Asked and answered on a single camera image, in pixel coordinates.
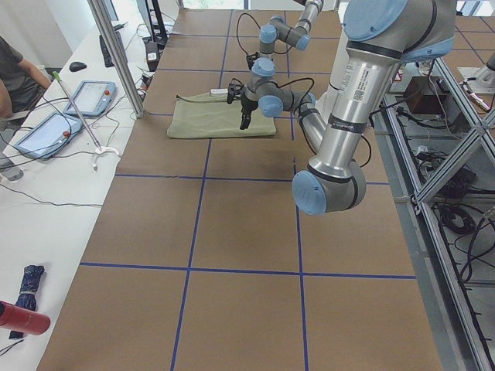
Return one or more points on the white clothing price tag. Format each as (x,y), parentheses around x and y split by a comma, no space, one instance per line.
(219,91)

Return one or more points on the aluminium frame post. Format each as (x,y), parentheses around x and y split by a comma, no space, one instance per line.
(103,22)

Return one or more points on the blue teach pendant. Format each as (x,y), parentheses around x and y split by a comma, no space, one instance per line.
(49,136)
(93,98)

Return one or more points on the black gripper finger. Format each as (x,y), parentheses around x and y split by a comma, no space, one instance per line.
(245,120)

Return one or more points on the black power adapter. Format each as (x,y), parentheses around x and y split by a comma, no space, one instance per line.
(152,55)

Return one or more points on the silver reacher grabber stick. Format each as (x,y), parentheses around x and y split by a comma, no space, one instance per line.
(99,149)

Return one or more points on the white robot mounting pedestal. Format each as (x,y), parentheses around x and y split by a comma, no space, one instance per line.
(328,85)

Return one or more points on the seated person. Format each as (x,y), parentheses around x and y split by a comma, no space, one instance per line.
(22,84)

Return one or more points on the folded dark blue umbrella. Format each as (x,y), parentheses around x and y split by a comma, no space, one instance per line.
(27,292)

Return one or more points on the black keyboard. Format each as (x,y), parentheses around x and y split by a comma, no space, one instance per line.
(108,61)

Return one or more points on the black computer mouse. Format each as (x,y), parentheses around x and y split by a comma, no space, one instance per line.
(77,66)

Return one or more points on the near blue teach pendant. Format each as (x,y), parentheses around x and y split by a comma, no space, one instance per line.
(49,136)

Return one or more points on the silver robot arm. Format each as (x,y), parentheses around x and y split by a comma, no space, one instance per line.
(296,36)
(377,37)

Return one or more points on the olive green long-sleeve shirt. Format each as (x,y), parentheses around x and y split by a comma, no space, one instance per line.
(210,116)

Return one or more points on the red cylindrical bottle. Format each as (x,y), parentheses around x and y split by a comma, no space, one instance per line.
(23,320)

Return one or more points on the far blue teach pendant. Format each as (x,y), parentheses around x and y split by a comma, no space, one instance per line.
(93,98)

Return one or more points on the dark brown box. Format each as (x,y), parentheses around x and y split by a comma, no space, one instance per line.
(424,95)

